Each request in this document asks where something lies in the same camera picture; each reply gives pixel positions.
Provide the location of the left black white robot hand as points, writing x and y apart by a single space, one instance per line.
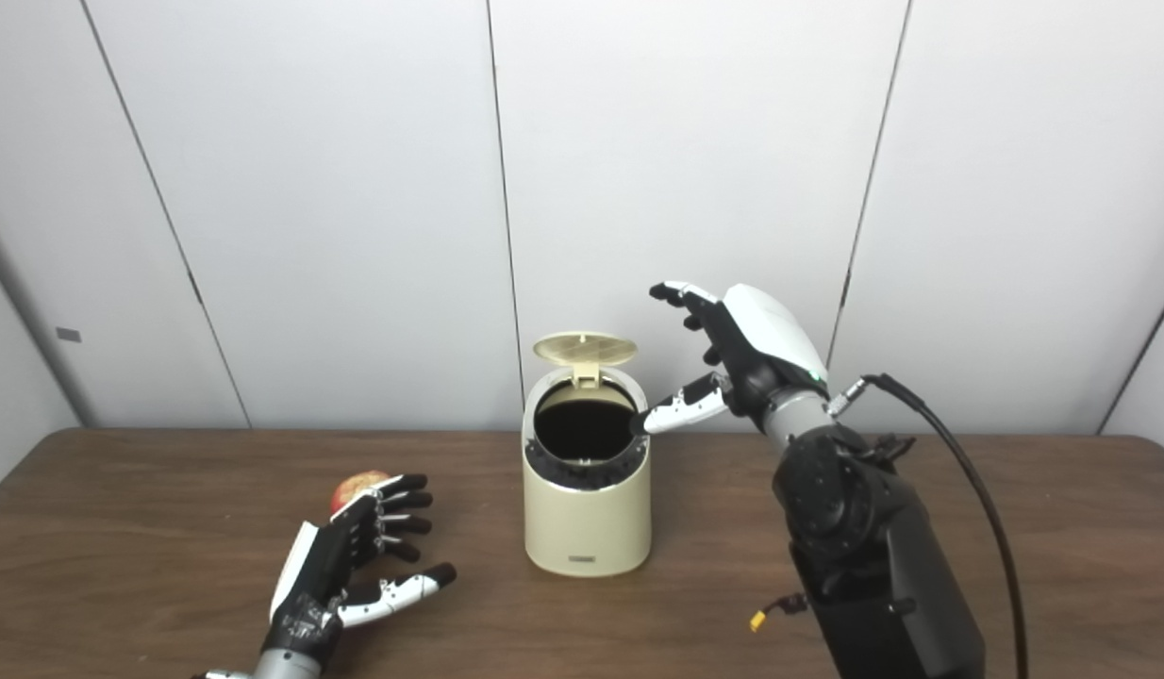
318 566

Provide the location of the cream round bin lid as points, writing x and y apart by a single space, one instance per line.
585 349

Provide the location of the cream-colored bin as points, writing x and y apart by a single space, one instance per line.
587 523

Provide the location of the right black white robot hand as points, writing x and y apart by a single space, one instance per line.
766 344

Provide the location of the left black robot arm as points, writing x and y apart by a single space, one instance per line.
285 666

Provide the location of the yellow connector plug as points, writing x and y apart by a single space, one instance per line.
759 621

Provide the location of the red apple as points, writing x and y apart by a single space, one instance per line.
351 490

